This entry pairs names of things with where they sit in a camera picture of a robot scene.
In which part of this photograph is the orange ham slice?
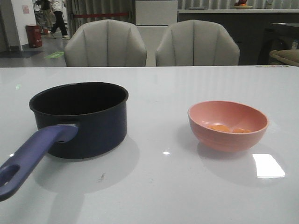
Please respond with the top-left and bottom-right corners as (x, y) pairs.
(207, 125), (231, 133)
(232, 128), (251, 133)

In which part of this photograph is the pink bowl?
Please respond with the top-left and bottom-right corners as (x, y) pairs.
(188, 100), (269, 152)

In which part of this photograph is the dark blue saucepan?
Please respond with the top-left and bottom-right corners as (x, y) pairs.
(0, 82), (128, 201)

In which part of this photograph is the right grey upholstered chair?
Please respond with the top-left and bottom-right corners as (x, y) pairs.
(156, 20), (240, 66)

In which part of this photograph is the grey upholstered chair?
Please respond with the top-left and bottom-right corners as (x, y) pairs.
(156, 20), (240, 66)
(64, 20), (147, 67)

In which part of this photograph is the left grey upholstered chair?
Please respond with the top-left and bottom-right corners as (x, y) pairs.
(64, 20), (147, 67)

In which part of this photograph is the white cabinet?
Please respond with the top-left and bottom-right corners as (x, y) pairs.
(135, 0), (178, 67)

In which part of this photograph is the red barrier belt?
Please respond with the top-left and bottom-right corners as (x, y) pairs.
(71, 12), (130, 18)

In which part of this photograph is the dark counter unit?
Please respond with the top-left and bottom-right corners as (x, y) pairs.
(178, 9), (299, 65)

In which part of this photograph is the red box on floor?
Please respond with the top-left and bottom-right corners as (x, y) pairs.
(25, 25), (42, 48)

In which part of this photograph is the person in background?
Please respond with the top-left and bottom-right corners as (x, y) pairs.
(40, 0), (53, 30)
(49, 0), (69, 39)

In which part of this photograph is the fruit plate on counter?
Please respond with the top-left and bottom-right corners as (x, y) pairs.
(233, 0), (253, 9)

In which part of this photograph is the beige cushion seat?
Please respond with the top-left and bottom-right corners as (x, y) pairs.
(269, 49), (299, 67)

